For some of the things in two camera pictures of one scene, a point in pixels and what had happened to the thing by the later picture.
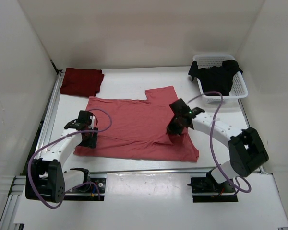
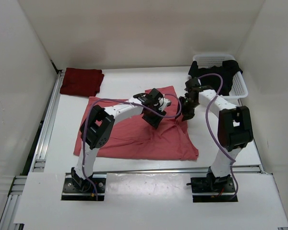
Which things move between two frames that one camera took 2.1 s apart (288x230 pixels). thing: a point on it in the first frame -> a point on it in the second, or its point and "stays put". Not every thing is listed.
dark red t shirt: x=82 y=82 stays put
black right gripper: x=172 y=130 -> x=187 y=115
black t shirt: x=215 y=78 stays put
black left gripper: x=91 y=142 -> x=153 y=122
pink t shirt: x=136 y=129 stays put
